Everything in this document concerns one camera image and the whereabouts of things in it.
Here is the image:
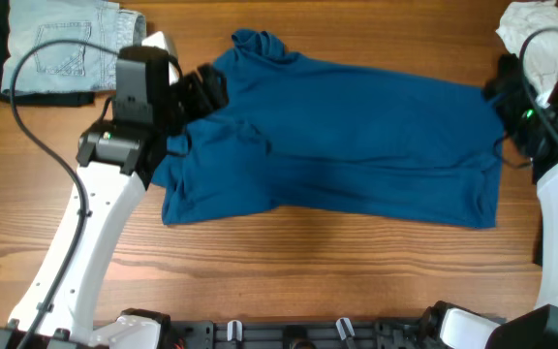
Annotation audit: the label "light blue denim shorts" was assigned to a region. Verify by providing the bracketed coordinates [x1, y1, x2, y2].
[1, 0, 146, 95]

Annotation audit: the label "white t-shirt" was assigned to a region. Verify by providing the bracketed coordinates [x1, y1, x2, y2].
[496, 0, 558, 107]

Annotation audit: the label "dark blue polo shirt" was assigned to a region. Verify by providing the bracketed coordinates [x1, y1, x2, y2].
[153, 29, 503, 229]

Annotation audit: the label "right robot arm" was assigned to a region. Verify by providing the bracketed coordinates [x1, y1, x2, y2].
[401, 57, 558, 348]

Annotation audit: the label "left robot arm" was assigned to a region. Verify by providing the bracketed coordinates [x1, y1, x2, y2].
[0, 46, 228, 349]

